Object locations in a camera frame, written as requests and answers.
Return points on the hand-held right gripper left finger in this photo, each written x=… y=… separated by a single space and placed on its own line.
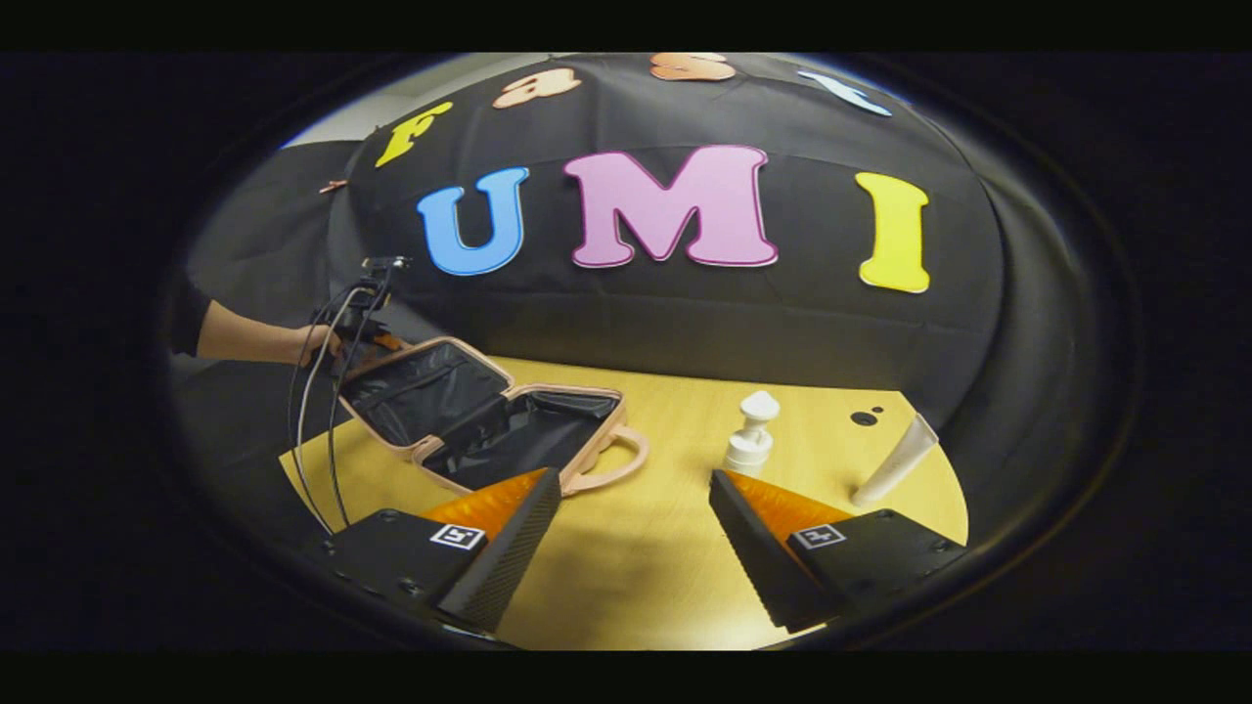
x=509 y=557

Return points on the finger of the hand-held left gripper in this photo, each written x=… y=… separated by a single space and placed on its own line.
x=389 y=341

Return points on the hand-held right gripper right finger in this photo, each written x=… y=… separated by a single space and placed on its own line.
x=748 y=557

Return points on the pink suitcase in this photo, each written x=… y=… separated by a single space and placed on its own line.
x=430 y=391

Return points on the white pump bottle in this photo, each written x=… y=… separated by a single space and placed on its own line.
x=750 y=445

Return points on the white cosmetic tube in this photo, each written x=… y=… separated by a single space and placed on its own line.
x=895 y=464

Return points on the brown cloth clip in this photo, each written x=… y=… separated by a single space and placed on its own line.
x=333 y=186

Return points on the black backdrop cloth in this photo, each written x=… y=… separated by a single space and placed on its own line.
x=685 y=313

